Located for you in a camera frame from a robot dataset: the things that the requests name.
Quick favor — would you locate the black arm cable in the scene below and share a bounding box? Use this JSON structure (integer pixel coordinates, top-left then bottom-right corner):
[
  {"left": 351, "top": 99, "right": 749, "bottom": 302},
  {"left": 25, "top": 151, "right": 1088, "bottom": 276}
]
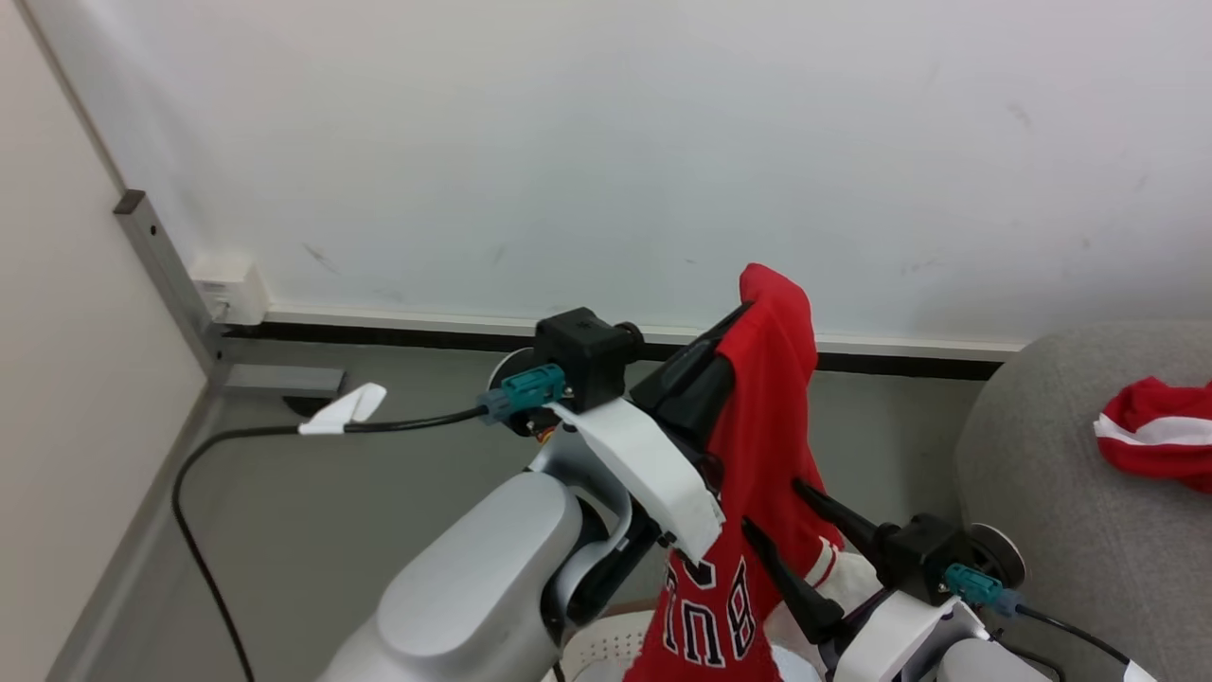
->
[
  {"left": 172, "top": 405, "right": 493, "bottom": 682},
  {"left": 1013, "top": 604, "right": 1137, "bottom": 669}
]

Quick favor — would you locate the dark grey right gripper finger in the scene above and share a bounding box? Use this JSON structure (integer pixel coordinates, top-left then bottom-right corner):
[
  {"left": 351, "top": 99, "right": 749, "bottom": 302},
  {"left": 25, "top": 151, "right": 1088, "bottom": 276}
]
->
[
  {"left": 793, "top": 478, "right": 898, "bottom": 581},
  {"left": 743, "top": 516, "right": 846, "bottom": 647}
]

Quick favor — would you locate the red basketball jersey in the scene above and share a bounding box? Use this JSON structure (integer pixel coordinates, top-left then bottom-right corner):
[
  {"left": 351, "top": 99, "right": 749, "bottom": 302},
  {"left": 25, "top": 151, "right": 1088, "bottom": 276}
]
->
[{"left": 620, "top": 263, "right": 848, "bottom": 682}]

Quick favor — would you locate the black baseboard strip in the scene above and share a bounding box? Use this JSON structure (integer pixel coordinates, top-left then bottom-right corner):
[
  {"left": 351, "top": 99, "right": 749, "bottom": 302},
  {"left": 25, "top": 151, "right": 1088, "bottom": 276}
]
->
[{"left": 223, "top": 322, "right": 1005, "bottom": 382}]

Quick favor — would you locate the teal right camera cable connector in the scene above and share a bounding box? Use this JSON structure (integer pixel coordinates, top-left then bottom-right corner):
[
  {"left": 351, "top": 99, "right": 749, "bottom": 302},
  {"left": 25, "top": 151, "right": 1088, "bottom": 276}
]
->
[{"left": 945, "top": 564, "right": 1021, "bottom": 617}]

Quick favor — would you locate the grey fabric sofa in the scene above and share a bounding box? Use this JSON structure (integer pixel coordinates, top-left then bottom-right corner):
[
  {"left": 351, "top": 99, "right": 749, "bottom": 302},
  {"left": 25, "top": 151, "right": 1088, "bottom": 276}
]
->
[{"left": 954, "top": 322, "right": 1212, "bottom": 682}]

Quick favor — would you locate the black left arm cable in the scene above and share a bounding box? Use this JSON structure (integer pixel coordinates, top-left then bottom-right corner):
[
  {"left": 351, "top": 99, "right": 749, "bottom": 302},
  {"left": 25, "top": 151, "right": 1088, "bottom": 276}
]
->
[{"left": 172, "top": 405, "right": 493, "bottom": 682}]

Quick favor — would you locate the white cable tag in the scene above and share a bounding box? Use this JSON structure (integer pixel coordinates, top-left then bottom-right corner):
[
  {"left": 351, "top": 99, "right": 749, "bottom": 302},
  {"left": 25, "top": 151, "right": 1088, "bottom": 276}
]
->
[{"left": 298, "top": 383, "right": 387, "bottom": 437}]

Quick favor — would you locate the teal camera cable connector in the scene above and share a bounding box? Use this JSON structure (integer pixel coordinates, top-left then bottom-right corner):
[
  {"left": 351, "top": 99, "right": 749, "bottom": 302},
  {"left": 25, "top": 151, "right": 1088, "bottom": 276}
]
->
[
  {"left": 478, "top": 365, "right": 569, "bottom": 422},
  {"left": 945, "top": 564, "right": 1021, "bottom": 617}
]

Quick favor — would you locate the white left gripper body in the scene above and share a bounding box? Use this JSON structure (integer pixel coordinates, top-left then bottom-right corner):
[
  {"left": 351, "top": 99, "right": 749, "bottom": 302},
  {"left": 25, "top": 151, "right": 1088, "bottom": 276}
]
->
[{"left": 549, "top": 398, "right": 726, "bottom": 567}]

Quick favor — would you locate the grey metal corner post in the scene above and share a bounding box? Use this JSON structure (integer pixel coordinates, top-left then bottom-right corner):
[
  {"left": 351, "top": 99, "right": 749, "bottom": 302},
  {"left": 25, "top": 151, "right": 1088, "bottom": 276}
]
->
[{"left": 114, "top": 189, "right": 228, "bottom": 385}]

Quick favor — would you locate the white garment with red trim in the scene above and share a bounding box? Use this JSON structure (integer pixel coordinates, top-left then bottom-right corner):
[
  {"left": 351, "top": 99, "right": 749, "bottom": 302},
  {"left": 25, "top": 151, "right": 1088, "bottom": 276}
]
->
[{"left": 767, "top": 538, "right": 886, "bottom": 664}]

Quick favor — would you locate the white perforated laundry basket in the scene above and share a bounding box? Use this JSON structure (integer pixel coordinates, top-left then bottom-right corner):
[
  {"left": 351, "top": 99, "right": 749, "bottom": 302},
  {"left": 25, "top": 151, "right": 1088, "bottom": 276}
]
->
[{"left": 557, "top": 609, "right": 664, "bottom": 682}]

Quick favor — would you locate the white wall trim strip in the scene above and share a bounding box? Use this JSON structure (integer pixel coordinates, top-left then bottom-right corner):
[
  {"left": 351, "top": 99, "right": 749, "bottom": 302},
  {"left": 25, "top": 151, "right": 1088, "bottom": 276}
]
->
[{"left": 265, "top": 306, "right": 1028, "bottom": 363}]

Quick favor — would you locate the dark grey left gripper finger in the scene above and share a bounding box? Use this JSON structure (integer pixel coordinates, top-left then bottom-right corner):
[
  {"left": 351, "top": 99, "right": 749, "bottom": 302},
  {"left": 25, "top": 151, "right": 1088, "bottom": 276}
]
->
[
  {"left": 663, "top": 356, "right": 737, "bottom": 458},
  {"left": 630, "top": 301, "right": 756, "bottom": 404}
]

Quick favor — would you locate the teal left camera cable connector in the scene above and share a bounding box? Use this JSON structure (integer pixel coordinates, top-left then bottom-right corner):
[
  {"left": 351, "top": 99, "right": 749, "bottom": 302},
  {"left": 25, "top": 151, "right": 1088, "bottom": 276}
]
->
[{"left": 478, "top": 365, "right": 569, "bottom": 422}]

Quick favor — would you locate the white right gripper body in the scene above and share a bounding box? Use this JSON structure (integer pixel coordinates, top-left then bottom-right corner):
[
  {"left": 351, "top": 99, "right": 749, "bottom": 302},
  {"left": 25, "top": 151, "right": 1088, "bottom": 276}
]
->
[{"left": 833, "top": 592, "right": 957, "bottom": 682}]

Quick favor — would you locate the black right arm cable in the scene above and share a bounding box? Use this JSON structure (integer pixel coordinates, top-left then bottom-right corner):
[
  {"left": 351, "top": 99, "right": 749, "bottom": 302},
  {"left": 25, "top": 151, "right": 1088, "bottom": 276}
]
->
[{"left": 1013, "top": 604, "right": 1137, "bottom": 669}]

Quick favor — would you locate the white wall socket box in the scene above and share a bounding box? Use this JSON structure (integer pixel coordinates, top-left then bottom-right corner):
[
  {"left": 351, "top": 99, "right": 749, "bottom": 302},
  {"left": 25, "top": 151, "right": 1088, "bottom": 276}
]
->
[{"left": 189, "top": 256, "right": 271, "bottom": 328}]

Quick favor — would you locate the red garment with white stripe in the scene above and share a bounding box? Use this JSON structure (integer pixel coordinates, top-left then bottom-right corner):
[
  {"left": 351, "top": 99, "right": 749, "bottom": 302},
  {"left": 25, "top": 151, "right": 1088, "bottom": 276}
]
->
[{"left": 1094, "top": 376, "right": 1212, "bottom": 494}]

